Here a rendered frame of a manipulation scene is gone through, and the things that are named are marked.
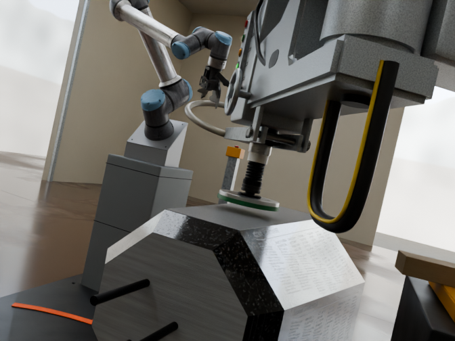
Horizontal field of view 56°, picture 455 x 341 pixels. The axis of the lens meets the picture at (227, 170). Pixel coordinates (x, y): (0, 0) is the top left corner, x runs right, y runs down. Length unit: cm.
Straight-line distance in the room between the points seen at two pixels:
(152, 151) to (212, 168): 652
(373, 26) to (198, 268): 64
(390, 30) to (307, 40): 29
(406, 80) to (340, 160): 755
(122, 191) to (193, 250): 166
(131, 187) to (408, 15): 206
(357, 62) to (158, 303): 72
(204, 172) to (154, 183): 673
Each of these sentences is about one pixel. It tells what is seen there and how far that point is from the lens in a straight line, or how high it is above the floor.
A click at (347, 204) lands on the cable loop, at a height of 95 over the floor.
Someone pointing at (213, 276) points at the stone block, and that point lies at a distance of 103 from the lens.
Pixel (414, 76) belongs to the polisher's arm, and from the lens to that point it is 83.
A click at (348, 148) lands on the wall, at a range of 835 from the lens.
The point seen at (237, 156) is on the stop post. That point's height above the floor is 101.
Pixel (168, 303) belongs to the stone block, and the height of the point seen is 61.
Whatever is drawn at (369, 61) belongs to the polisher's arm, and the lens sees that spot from 79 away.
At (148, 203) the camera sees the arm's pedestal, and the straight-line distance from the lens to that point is 256.
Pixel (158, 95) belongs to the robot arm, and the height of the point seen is 126.
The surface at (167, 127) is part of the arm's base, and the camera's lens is 271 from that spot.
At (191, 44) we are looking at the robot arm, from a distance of 221.
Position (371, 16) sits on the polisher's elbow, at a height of 127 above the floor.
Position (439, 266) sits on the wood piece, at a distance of 127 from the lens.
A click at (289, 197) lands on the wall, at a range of 853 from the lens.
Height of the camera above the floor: 98
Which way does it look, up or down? 2 degrees down
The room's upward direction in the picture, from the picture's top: 13 degrees clockwise
